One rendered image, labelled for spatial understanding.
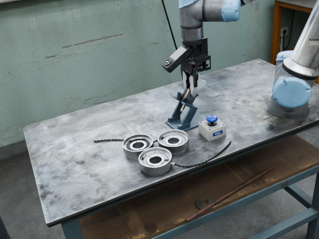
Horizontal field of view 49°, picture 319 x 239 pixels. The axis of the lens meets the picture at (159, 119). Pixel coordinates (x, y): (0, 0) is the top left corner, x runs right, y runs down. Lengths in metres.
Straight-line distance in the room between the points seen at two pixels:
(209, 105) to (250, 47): 2.00
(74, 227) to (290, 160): 0.93
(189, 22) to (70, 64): 1.63
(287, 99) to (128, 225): 0.69
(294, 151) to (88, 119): 0.89
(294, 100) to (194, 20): 0.41
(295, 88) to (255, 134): 0.22
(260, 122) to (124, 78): 1.69
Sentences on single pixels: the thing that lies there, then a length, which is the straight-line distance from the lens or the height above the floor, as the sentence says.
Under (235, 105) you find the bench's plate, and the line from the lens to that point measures 1.45.
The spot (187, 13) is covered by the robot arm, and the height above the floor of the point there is 1.22.
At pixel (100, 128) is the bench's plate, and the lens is 1.38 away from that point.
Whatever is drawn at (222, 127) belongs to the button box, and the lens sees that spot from 1.23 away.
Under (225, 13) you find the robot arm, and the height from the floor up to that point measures 1.21.
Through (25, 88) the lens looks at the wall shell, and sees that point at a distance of 2.70.
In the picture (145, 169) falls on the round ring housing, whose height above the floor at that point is 0.83.
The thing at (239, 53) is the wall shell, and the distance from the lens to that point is 3.34.
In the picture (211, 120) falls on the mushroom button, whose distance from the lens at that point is 1.21.
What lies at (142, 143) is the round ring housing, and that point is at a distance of 1.20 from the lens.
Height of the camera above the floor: 1.50
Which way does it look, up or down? 30 degrees down
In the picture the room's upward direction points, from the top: 6 degrees counter-clockwise
